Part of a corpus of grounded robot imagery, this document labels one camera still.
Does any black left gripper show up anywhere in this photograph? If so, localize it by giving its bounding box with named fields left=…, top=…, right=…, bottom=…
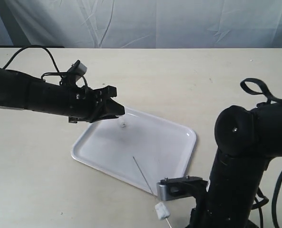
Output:
left=67, top=85, right=125, bottom=124

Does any thin metal skewer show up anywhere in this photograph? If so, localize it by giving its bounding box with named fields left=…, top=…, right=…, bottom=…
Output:
left=132, top=156, right=172, bottom=228

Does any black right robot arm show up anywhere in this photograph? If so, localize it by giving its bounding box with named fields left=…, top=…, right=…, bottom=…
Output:
left=189, top=102, right=282, bottom=228

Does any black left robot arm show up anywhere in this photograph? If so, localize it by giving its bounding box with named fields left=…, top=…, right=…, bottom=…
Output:
left=0, top=60, right=125, bottom=124

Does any white plastic tray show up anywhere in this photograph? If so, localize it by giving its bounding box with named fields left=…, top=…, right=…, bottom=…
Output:
left=71, top=108, right=197, bottom=195

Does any white backdrop cloth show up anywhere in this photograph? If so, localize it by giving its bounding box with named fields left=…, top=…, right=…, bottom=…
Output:
left=0, top=0, right=282, bottom=48

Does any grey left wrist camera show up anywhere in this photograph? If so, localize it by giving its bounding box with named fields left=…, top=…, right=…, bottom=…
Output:
left=59, top=60, right=88, bottom=88

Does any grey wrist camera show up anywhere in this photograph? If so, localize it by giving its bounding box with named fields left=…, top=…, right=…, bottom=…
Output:
left=59, top=60, right=88, bottom=88
left=156, top=176, right=208, bottom=201

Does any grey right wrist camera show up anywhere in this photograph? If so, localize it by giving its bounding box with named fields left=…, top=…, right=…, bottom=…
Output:
left=156, top=176, right=208, bottom=201

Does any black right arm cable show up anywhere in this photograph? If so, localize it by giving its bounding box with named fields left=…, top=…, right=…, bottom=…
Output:
left=240, top=77, right=282, bottom=228

